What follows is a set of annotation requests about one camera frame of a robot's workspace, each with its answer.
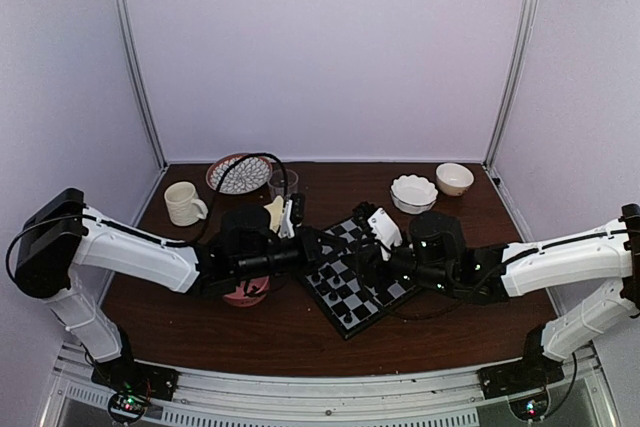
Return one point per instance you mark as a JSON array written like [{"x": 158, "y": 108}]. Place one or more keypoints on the cream cat-shaped bowl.
[{"x": 276, "y": 210}]

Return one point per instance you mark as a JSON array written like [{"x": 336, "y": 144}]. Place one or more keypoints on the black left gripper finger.
[
  {"x": 331, "y": 241},
  {"x": 331, "y": 257}
]

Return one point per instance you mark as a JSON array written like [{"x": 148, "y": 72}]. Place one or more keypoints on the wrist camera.
[
  {"x": 293, "y": 215},
  {"x": 376, "y": 224}
]

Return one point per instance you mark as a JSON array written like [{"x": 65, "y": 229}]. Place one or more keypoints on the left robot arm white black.
[{"x": 67, "y": 234}]

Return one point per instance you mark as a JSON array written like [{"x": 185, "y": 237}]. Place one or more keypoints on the aluminium frame post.
[
  {"x": 137, "y": 82},
  {"x": 523, "y": 34}
]

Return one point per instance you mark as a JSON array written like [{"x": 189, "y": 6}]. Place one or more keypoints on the right aluminium frame post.
[{"x": 523, "y": 34}]

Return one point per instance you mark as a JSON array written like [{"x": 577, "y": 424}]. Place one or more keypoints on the white scalloped bowl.
[{"x": 412, "y": 194}]

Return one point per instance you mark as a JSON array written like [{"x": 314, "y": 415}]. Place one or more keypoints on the black white chessboard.
[{"x": 351, "y": 299}]

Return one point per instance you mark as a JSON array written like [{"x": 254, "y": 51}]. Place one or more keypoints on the clear drinking glass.
[{"x": 283, "y": 184}]

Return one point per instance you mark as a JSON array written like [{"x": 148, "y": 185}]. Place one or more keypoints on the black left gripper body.
[{"x": 271, "y": 263}]

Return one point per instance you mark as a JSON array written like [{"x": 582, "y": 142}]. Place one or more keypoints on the pink cat-shaped bowl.
[{"x": 249, "y": 293}]

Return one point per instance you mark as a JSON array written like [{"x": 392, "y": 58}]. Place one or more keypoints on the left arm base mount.
[{"x": 129, "y": 376}]

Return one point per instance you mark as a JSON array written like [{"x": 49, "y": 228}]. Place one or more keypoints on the left aluminium frame post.
[{"x": 137, "y": 82}]

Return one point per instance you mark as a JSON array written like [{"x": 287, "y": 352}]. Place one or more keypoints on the patterned ceramic plate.
[{"x": 227, "y": 177}]

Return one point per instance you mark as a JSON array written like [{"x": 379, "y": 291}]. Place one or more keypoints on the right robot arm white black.
[{"x": 609, "y": 252}]

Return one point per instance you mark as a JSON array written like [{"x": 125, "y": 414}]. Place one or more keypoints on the cream round bowl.
[{"x": 453, "y": 179}]

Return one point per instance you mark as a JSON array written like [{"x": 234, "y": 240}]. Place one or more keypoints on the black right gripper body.
[{"x": 434, "y": 278}]

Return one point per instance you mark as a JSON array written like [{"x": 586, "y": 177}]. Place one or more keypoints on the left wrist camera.
[{"x": 293, "y": 215}]

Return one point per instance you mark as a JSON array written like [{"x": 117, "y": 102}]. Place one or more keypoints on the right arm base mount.
[{"x": 518, "y": 376}]

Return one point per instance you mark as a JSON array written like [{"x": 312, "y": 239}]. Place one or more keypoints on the white mug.
[{"x": 183, "y": 204}]

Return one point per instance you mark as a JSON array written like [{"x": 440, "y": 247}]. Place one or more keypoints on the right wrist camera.
[{"x": 376, "y": 224}]

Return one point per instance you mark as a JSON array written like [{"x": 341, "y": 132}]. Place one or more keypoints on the aluminium front rail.
[{"x": 451, "y": 397}]

